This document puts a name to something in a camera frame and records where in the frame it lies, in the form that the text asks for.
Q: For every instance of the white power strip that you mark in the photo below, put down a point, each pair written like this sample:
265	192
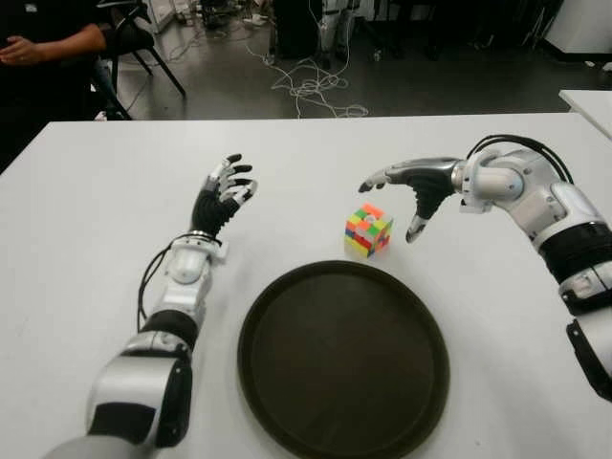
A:
268	59

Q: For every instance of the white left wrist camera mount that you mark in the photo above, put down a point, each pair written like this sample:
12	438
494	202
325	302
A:
223	251

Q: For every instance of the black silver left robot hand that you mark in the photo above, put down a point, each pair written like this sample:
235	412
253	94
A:
215	205

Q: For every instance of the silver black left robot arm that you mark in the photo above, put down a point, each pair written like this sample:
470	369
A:
186	272

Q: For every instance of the crumpled white paper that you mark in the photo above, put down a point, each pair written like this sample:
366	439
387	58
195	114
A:
589	63

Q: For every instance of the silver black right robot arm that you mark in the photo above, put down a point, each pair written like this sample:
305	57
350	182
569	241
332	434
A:
564	205

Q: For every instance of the white cabinet with black base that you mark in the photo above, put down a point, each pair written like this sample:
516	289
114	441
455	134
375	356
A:
583	24

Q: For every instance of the white framed glass case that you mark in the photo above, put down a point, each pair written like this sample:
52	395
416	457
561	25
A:
160	12

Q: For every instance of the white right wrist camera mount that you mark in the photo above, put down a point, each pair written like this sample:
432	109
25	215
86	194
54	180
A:
473	205

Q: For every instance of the seated person in black shirt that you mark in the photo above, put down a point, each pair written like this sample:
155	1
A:
52	45

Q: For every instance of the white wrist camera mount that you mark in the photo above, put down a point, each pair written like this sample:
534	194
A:
223	251
473	205

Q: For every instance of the small white power adapter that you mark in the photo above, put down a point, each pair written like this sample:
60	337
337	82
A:
378	55

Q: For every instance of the black chair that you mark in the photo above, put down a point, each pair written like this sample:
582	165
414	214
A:
134	40

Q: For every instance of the white side table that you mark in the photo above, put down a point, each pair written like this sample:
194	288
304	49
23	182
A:
593	102

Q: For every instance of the multicoloured Rubik's cube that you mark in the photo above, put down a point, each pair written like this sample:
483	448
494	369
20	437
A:
368	229

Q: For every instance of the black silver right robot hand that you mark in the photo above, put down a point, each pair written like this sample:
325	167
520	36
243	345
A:
425	184

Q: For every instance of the dark brown round plate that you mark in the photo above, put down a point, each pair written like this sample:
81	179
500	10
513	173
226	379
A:
344	363

